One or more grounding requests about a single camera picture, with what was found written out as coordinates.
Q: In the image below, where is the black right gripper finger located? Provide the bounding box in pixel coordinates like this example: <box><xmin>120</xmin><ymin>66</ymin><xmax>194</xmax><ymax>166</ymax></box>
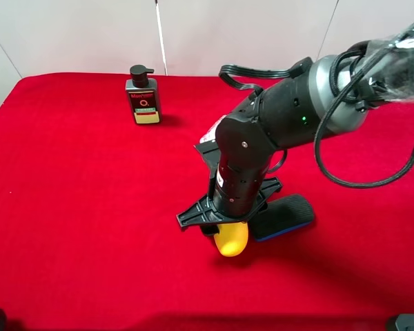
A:
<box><xmin>200</xmin><ymin>224</ymin><xmax>218</xmax><ymax>237</ymax></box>

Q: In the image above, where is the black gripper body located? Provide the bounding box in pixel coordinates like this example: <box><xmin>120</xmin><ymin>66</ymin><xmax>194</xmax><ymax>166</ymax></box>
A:
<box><xmin>177</xmin><ymin>177</ymin><xmax>282</xmax><ymax>231</ymax></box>

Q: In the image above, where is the yellow mango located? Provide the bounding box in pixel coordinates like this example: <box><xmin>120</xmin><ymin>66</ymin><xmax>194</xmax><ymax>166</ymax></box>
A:
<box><xmin>213</xmin><ymin>222</ymin><xmax>248</xmax><ymax>257</ymax></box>

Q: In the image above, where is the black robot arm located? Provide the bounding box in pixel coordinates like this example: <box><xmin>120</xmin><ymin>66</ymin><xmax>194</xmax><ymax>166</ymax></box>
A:
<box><xmin>177</xmin><ymin>23</ymin><xmax>414</xmax><ymax>241</ymax></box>

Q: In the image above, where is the black and blue eraser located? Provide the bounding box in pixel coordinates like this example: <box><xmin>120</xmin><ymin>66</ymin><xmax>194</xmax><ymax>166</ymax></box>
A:
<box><xmin>248</xmin><ymin>194</ymin><xmax>315</xmax><ymax>241</ymax></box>

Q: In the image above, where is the clear bottle of white pills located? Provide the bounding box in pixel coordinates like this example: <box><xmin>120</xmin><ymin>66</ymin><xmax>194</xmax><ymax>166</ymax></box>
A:
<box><xmin>199</xmin><ymin>115</ymin><xmax>225</xmax><ymax>143</ymax></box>

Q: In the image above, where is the red table cloth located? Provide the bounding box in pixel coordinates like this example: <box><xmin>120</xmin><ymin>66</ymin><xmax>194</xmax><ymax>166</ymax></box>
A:
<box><xmin>0</xmin><ymin>73</ymin><xmax>414</xmax><ymax>330</ymax></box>

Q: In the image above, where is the black pump lotion bottle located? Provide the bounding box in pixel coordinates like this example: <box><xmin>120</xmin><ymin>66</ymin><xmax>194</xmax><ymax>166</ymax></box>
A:
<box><xmin>125</xmin><ymin>65</ymin><xmax>161</xmax><ymax>125</ymax></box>

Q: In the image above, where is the white vertical pole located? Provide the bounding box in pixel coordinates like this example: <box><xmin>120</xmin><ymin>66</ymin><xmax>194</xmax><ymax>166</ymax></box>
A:
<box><xmin>154</xmin><ymin>0</ymin><xmax>168</xmax><ymax>76</ymax></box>

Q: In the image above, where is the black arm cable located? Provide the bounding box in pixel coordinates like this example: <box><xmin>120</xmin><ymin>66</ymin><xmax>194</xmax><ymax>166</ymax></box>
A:
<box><xmin>218</xmin><ymin>37</ymin><xmax>414</xmax><ymax>189</ymax></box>

